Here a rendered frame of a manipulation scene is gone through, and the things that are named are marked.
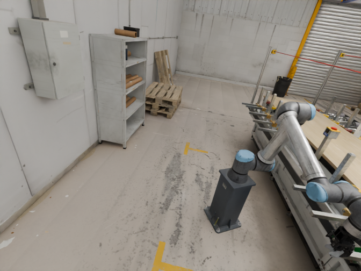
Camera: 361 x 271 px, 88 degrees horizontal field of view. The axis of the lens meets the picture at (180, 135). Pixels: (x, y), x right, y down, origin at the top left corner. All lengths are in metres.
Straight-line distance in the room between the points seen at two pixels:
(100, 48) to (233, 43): 6.71
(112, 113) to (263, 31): 7.21
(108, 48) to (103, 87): 0.50
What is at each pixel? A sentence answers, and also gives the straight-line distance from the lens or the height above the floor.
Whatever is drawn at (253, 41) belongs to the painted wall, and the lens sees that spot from 8.80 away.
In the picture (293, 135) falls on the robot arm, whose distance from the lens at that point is 1.27.
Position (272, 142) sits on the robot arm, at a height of 1.06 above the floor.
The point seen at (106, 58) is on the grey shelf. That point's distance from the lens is 2.67.
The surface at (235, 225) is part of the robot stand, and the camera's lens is 2.27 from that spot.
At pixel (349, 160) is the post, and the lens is 1.74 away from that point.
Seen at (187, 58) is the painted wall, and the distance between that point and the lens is 8.79.
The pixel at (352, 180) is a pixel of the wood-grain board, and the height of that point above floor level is 0.90.
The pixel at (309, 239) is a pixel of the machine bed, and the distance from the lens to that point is 2.41.
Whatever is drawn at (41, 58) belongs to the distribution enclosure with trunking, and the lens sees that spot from 1.96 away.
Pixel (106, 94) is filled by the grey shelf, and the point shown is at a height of 0.84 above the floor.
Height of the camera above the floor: 1.73
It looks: 29 degrees down
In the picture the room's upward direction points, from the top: 9 degrees clockwise
